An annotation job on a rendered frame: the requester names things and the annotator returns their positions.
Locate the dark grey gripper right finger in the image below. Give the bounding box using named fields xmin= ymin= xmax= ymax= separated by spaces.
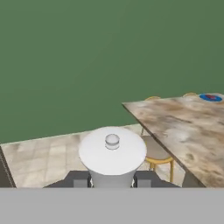
xmin=132 ymin=170 xmax=180 ymax=189

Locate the white round knobbed object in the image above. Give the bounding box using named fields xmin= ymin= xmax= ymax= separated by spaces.
xmin=78 ymin=125 xmax=148 ymax=189

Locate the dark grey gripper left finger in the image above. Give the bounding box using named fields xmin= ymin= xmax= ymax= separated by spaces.
xmin=43 ymin=170 xmax=93 ymax=189

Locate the blue plate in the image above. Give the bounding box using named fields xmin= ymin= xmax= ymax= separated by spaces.
xmin=199 ymin=93 xmax=223 ymax=102

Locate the yellow stool with beige seat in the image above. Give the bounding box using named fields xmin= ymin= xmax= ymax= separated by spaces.
xmin=182 ymin=92 xmax=199 ymax=98
xmin=140 ymin=135 xmax=175 ymax=184
xmin=144 ymin=95 xmax=162 ymax=102

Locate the marble top dining table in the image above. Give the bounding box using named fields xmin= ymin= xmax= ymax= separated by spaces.
xmin=121 ymin=93 xmax=224 ymax=189

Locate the dark brown cabinet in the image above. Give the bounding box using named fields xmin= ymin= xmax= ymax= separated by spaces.
xmin=0 ymin=144 xmax=18 ymax=189

